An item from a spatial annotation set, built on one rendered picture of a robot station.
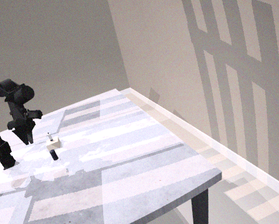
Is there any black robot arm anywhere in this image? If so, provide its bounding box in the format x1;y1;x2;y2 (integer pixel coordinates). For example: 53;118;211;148
0;79;43;170

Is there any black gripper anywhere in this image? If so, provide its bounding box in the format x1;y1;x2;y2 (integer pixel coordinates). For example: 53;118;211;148
7;106;36;145

